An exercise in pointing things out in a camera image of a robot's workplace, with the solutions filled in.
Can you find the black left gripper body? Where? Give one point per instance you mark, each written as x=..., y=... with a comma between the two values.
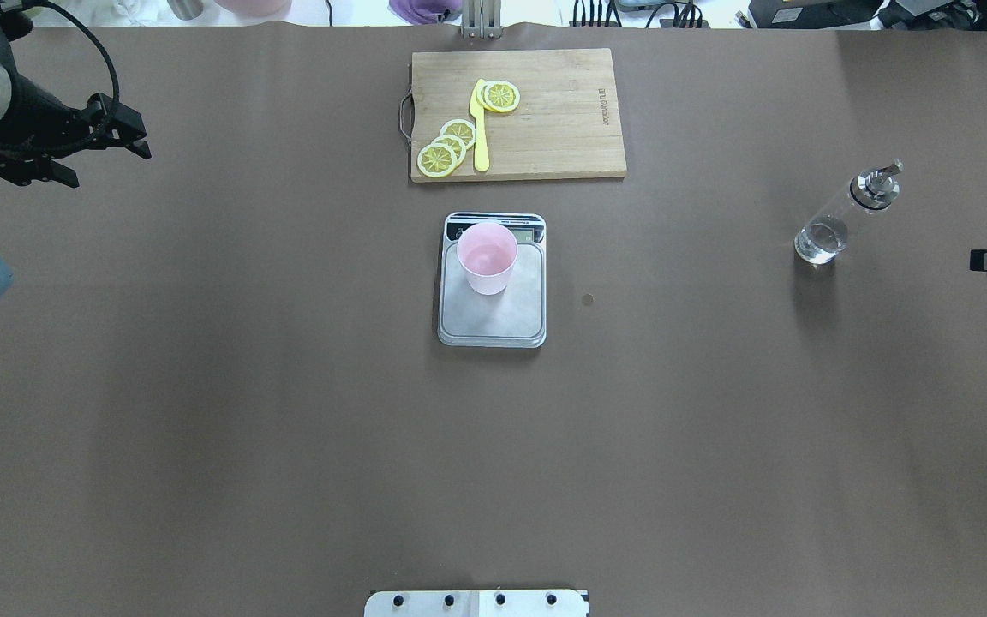
x=41, y=112

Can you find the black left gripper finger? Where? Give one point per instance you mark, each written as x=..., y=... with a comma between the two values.
x=45, y=170
x=134, y=143

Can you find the clear glass sauce bottle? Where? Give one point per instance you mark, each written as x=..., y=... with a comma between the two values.
x=865, y=196

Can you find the pink plastic cup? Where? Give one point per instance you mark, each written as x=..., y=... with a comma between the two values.
x=487, y=252

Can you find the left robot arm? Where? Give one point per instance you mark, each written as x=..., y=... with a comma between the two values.
x=16, y=23

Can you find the silver digital kitchen scale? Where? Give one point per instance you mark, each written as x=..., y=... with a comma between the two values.
x=511, y=318

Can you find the purple cloth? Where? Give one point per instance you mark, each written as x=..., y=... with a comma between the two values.
x=423, y=12

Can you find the yellow plastic knife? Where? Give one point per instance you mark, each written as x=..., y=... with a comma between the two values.
x=477, y=110

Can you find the bamboo cutting board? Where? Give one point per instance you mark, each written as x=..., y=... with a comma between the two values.
x=567, y=125

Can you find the aluminium frame post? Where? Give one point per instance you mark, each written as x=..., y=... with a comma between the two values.
x=481, y=19

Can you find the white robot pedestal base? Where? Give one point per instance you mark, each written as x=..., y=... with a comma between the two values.
x=488, y=602

